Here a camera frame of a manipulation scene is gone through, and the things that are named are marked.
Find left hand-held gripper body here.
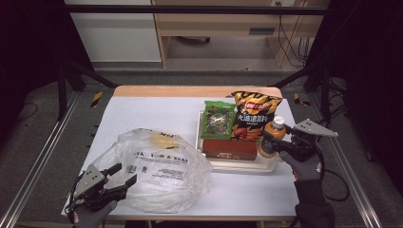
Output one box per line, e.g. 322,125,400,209
73,163,127,212

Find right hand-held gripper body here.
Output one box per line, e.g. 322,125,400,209
275,118,339,162

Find orange juice bottle white cap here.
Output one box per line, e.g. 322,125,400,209
258,115,288,159

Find black yellow chips bag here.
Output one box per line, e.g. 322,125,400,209
230,90,283,143

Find clear plastic shopping bag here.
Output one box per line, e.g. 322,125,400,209
91,127,214,215

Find white plastic tray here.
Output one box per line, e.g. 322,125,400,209
195,109,283,174

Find brown rectangular box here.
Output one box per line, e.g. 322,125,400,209
201,138,259,162

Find green snack packet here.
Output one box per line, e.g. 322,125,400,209
201,100,237,141

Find person's left hand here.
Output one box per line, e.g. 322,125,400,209
71,199,118,228

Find person's right hand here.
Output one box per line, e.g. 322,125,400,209
278,151,322,182

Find black metal stand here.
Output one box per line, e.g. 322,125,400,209
56,60,120,122
269,61,332,123

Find black curtain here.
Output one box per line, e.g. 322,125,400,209
307,0,403,191
0,0,96,143

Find light wooden desk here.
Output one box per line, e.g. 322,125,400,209
151,0,331,68

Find white cabinet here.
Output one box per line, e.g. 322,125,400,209
65,0,163,63

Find bundle of black floor cables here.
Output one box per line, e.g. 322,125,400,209
297,77,350,153

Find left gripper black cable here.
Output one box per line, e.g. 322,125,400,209
65,174,85,217

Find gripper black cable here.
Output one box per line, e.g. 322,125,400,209
317,148,351,202
65,174,85,217

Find aluminium rail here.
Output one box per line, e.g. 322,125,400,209
0,91,82,228
308,91,383,228

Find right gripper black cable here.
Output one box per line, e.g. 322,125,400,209
317,148,351,202

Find black hanging cables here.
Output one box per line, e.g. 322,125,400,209
277,1,313,68

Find thin black floor cable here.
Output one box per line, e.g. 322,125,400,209
17,103,39,122

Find black horizontal frame bar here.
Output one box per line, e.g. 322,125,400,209
65,4,329,16

